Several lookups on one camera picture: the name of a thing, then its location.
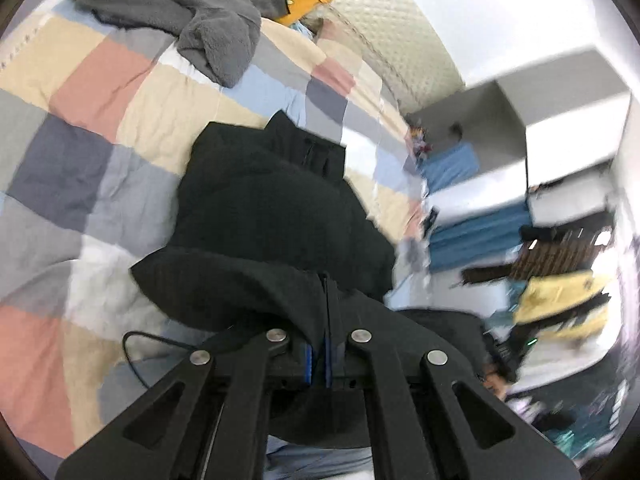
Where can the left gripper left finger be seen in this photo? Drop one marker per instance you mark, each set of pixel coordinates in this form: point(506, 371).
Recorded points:
point(207, 418)

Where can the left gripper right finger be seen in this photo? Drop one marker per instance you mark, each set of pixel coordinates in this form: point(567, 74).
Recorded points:
point(417, 405)

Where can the black puffer jacket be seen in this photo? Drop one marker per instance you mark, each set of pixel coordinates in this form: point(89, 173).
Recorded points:
point(269, 234)

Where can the person's blue jeans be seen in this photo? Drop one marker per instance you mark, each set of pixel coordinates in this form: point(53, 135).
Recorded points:
point(291, 461)

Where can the yellow hanging garment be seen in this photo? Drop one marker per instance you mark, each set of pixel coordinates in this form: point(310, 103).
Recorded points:
point(563, 307)

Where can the blue curtain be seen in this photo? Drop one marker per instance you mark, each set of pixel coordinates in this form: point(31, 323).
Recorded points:
point(477, 237)

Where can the blue covered chair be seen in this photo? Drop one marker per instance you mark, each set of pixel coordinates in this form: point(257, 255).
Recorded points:
point(450, 167)

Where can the grey white wardrobe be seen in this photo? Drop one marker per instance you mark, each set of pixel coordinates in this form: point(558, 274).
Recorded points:
point(531, 127)

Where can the patchwork checked duvet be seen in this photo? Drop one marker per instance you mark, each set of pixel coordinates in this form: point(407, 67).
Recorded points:
point(97, 125)

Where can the checked pillow at headboard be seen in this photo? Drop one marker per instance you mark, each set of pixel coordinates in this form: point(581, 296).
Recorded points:
point(327, 23)

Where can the grey fleece garment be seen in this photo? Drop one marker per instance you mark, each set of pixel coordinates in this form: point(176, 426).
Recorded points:
point(218, 37)

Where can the cream quilted headboard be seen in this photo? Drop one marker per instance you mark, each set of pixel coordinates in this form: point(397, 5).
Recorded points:
point(403, 48)

